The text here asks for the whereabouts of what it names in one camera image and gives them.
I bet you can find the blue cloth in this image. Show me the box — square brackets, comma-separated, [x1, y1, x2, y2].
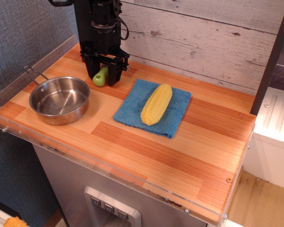
[113, 79, 191, 139]

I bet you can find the dark vertical post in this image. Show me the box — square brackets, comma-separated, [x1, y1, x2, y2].
[250, 17, 284, 115]
[73, 0, 94, 55]

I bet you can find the dark right vertical post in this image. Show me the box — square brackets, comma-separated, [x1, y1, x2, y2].
[250, 17, 284, 115]

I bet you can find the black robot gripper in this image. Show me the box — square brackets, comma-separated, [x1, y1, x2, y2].
[80, 26, 129, 87]

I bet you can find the green handled grey spatula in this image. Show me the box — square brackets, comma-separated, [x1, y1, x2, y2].
[92, 64, 108, 87]

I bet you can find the white toy sink unit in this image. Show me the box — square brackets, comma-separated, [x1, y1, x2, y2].
[243, 87, 284, 187]

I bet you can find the dark left vertical post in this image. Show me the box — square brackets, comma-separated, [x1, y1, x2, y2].
[73, 0, 94, 55]

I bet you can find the yellow toy corn cob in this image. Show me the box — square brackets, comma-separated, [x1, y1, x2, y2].
[141, 84, 173, 126]

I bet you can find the silver toy fridge dispenser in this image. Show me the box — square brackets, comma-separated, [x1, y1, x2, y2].
[84, 186, 142, 227]

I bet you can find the orange object bottom left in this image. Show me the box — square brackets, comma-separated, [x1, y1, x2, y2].
[3, 217, 28, 227]

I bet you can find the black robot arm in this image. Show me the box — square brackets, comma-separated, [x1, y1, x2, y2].
[74, 0, 130, 86]

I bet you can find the stainless steel pan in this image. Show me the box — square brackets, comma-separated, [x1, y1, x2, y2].
[24, 66, 90, 125]

